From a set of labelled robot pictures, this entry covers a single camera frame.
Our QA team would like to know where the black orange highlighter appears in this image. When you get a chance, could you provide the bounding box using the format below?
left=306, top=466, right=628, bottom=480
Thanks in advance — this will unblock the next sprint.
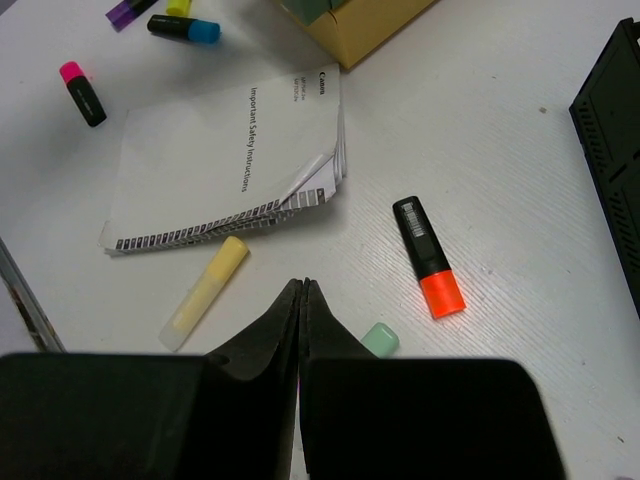
left=392, top=196, right=466, bottom=319

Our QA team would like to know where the black blue highlighter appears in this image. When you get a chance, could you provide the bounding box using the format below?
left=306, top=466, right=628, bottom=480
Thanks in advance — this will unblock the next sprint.
left=147, top=15, right=221, bottom=45

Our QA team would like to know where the white safety instructions booklet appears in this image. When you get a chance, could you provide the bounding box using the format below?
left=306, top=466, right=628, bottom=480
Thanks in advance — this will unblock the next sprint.
left=99, top=64, right=346, bottom=255

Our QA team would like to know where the black yellow highlighter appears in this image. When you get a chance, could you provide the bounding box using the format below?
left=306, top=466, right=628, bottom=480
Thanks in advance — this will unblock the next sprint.
left=165, top=0, right=192, bottom=17

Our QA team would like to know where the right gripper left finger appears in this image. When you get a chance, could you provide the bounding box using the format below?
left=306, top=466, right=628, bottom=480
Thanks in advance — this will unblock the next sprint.
left=1, top=280, right=302, bottom=479

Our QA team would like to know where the black file organizer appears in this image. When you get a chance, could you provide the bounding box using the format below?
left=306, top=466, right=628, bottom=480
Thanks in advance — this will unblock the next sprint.
left=569, top=18, right=639, bottom=306

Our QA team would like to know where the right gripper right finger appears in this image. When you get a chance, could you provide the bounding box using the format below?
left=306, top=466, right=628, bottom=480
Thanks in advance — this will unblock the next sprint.
left=299, top=280, right=566, bottom=479

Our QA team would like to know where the yellow bottom drawer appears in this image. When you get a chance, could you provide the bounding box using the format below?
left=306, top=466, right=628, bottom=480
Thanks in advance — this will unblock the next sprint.
left=300, top=0, right=435, bottom=70

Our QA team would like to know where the pastel yellow highlighter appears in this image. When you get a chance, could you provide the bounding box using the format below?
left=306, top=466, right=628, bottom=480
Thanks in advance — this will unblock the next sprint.
left=159, top=236, right=249, bottom=352

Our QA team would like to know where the black pink highlighter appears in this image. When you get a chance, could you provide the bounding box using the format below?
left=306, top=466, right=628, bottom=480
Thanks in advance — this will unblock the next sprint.
left=59, top=61, right=107, bottom=128

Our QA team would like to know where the green drawer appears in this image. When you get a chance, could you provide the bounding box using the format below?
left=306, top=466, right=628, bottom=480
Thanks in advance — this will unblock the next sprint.
left=279, top=0, right=359, bottom=26

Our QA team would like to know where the black purple highlighter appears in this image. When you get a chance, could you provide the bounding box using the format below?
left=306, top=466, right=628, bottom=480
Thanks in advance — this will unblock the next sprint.
left=105, top=0, right=157, bottom=32

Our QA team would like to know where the pastel green highlighter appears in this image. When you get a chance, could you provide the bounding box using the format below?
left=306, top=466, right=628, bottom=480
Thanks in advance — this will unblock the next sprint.
left=361, top=322, right=400, bottom=358

